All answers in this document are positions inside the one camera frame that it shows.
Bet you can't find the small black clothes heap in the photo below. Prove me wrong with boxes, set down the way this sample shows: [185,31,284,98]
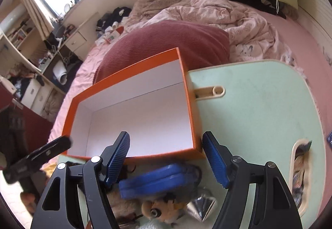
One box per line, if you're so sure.
[96,6,133,35]

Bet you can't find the dark red corduroy cushion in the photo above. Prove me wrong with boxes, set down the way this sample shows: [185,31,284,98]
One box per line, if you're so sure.
[93,20,231,90]

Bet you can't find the white slatted door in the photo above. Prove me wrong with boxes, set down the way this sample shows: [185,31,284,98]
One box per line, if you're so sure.
[296,0,332,64]

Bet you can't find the orange green carton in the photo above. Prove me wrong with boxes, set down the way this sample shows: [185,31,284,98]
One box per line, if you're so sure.
[103,26,125,44]

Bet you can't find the beige curtain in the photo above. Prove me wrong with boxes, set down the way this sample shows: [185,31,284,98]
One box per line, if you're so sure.
[17,0,55,35]

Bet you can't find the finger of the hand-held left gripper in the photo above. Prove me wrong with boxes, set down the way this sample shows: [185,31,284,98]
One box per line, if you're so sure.
[26,136,72,166]

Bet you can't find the mint green desktop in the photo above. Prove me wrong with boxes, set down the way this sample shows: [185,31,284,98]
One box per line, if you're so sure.
[56,59,328,229]

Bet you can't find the white nightstand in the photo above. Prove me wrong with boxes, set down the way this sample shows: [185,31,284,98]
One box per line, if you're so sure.
[62,12,100,61]

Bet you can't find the blue tin box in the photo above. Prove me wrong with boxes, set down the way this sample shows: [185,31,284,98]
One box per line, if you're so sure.
[119,163,199,200]

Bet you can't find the white paper roll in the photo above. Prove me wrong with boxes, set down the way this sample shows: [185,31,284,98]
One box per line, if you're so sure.
[52,60,68,84]

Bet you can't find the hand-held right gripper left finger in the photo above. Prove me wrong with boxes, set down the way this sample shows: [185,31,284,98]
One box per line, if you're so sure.
[31,131,131,229]

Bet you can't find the white shelf unit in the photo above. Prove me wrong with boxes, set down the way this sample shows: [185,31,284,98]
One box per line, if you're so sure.
[0,3,68,121]

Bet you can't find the pink floral duvet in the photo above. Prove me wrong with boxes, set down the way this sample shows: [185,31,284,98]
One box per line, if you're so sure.
[124,0,307,79]

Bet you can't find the orange cardboard box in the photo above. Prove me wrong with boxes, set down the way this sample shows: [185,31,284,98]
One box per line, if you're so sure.
[61,47,204,165]

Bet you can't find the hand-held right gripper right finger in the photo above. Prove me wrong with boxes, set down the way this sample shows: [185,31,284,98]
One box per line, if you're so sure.
[202,131,303,229]

